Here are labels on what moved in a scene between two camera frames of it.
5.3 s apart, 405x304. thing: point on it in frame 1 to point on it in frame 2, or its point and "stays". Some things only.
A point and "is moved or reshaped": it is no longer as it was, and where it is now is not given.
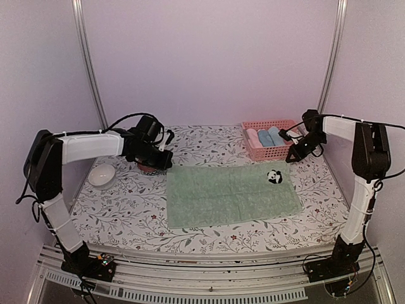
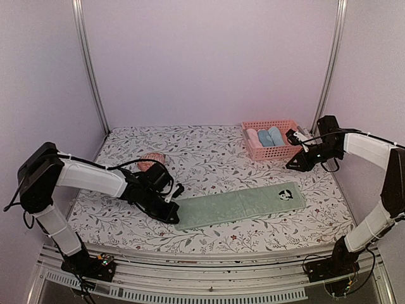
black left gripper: (165, 163) to (167, 216)
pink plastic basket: (268, 153) stays
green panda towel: (211, 194) is moved or reshaped
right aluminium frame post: (340, 19) stays
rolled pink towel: (253, 138) stays
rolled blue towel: (265, 139) stays
